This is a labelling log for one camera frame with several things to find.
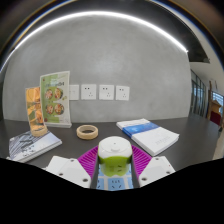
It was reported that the green menu sign stand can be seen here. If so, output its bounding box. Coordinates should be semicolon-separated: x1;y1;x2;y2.
39;70;73;129

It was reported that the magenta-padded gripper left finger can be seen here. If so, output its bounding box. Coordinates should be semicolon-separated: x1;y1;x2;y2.
44;145;101;190

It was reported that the curved ceiling light strip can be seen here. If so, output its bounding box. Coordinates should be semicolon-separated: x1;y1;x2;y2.
0;9;189;73

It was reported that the grey booklet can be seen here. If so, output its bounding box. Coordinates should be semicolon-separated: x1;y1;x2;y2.
7;129;63;164

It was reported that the dark-framed glass partition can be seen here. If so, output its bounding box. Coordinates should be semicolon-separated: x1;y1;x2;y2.
189;69;214;118

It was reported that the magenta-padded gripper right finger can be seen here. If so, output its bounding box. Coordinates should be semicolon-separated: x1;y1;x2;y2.
128;144;177;188

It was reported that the white wall socket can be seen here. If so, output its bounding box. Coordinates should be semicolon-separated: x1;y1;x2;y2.
68;84;80;101
98;84;115;101
80;83;98;101
115;85;131;101

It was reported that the beige tape roll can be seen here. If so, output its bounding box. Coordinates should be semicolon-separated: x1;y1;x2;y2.
76;124;99;141

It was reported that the white and blue booklet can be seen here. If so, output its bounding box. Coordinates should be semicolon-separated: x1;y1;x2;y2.
115;118;180;157

